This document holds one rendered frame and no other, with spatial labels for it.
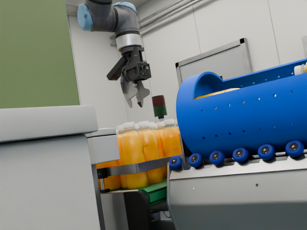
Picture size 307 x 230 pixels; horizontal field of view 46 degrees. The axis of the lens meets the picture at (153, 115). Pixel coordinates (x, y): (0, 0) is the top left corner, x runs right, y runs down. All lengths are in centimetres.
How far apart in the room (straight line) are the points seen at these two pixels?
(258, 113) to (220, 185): 24
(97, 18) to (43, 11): 69
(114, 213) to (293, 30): 385
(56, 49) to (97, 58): 587
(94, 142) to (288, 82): 55
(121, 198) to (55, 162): 68
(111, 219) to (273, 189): 52
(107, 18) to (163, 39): 466
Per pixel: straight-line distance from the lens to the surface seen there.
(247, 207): 102
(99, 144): 107
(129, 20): 134
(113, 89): 649
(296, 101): 94
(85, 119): 52
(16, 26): 57
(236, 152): 104
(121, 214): 118
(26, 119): 47
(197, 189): 110
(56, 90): 57
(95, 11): 127
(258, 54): 489
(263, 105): 96
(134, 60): 130
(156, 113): 174
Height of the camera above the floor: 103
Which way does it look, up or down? 5 degrees up
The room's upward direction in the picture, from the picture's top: 9 degrees counter-clockwise
